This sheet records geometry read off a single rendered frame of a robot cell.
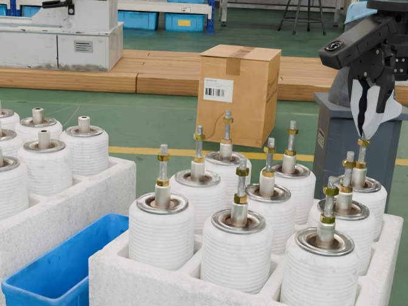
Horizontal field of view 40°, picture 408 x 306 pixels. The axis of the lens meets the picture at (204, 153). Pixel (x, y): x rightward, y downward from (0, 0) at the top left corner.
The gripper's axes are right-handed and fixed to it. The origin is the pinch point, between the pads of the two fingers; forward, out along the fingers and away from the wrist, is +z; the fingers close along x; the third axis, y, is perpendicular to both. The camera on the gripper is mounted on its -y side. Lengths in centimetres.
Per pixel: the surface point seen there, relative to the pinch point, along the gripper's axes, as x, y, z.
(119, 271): -2.0, -39.9, 17.1
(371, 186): -1.8, 2.2, 9.1
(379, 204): -4.6, 1.7, 11.2
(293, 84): 153, 85, 27
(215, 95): 101, 21, 18
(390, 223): -2.1, 7.1, 16.4
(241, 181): -7.6, -25.0, 3.3
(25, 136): 45, -47, 11
